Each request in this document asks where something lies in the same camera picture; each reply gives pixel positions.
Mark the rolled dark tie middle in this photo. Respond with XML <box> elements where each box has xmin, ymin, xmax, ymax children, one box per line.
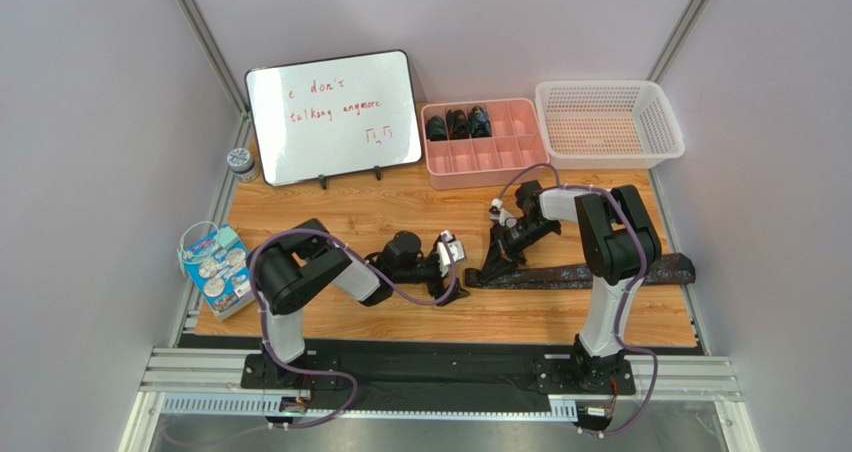
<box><xmin>445</xmin><ymin>109</ymin><xmax>471</xmax><ymax>140</ymax></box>

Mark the aluminium frame rail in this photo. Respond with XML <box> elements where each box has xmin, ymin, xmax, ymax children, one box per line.
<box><xmin>119</xmin><ymin>348</ymin><xmax>758</xmax><ymax>451</ymax></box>

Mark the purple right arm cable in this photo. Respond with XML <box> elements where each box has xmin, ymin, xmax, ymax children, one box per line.
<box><xmin>491</xmin><ymin>162</ymin><xmax>660</xmax><ymax>438</ymax></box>

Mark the rolled dark tie left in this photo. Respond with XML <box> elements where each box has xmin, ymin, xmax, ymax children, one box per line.
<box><xmin>425</xmin><ymin>115</ymin><xmax>449</xmax><ymax>142</ymax></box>

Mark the white plastic mesh basket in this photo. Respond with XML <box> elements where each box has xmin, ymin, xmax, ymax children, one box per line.
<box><xmin>535</xmin><ymin>80</ymin><xmax>686</xmax><ymax>170</ymax></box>

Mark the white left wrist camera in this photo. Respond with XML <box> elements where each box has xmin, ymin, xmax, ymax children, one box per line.
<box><xmin>436</xmin><ymin>230</ymin><xmax>467</xmax><ymax>276</ymax></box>

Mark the small white patterned jar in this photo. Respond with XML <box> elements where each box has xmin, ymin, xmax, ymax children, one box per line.
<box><xmin>226</xmin><ymin>148</ymin><xmax>260</xmax><ymax>182</ymax></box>

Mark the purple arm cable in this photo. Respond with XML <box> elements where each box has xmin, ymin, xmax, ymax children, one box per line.
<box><xmin>491</xmin><ymin>162</ymin><xmax>660</xmax><ymax>438</ymax></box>
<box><xmin>247</xmin><ymin>228</ymin><xmax>462</xmax><ymax>433</ymax></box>

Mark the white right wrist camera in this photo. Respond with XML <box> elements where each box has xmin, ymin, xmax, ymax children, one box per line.
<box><xmin>488</xmin><ymin>198</ymin><xmax>517</xmax><ymax>227</ymax></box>

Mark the whiteboard with red writing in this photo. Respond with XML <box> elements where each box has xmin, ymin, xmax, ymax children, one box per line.
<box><xmin>244</xmin><ymin>49</ymin><xmax>423</xmax><ymax>186</ymax></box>

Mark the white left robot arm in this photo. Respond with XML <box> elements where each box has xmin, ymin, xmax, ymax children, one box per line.
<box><xmin>241</xmin><ymin>219</ymin><xmax>469</xmax><ymax>389</ymax></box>

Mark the blue snack box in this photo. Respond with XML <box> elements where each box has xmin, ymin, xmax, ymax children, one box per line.
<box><xmin>176</xmin><ymin>221</ymin><xmax>254</xmax><ymax>322</ymax></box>

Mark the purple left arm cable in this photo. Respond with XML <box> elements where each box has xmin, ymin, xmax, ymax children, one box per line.
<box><xmin>247</xmin><ymin>228</ymin><xmax>462</xmax><ymax>433</ymax></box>

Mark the rolled blue tie right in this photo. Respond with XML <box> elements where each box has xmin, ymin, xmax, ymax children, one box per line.
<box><xmin>467</xmin><ymin>105</ymin><xmax>493</xmax><ymax>138</ymax></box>

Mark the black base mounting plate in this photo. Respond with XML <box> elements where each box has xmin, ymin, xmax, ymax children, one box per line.
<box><xmin>176</xmin><ymin>334</ymin><xmax>704</xmax><ymax>413</ymax></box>

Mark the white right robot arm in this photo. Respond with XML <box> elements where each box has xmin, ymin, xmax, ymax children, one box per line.
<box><xmin>476</xmin><ymin>181</ymin><xmax>661</xmax><ymax>392</ymax></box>

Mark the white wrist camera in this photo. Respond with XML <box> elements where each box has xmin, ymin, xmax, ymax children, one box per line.
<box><xmin>488</xmin><ymin>198</ymin><xmax>517</xmax><ymax>227</ymax></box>
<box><xmin>436</xmin><ymin>230</ymin><xmax>467</xmax><ymax>276</ymax></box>

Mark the rolled dark tie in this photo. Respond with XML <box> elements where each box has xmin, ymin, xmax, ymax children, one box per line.
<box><xmin>425</xmin><ymin>115</ymin><xmax>449</xmax><ymax>142</ymax></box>
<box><xmin>445</xmin><ymin>109</ymin><xmax>471</xmax><ymax>140</ymax></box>

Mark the dark floral necktie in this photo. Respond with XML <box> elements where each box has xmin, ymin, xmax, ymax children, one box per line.
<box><xmin>464</xmin><ymin>253</ymin><xmax>696</xmax><ymax>290</ymax></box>

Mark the pink divided organizer box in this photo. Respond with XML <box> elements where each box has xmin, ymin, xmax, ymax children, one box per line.
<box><xmin>420</xmin><ymin>98</ymin><xmax>550</xmax><ymax>190</ymax></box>

